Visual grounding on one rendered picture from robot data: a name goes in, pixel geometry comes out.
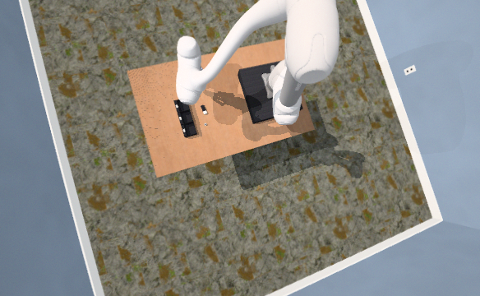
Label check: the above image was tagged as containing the black rack of three bins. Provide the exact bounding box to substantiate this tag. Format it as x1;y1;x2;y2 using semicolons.
174;99;197;137

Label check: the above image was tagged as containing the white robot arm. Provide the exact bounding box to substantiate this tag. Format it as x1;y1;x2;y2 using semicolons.
176;0;339;125

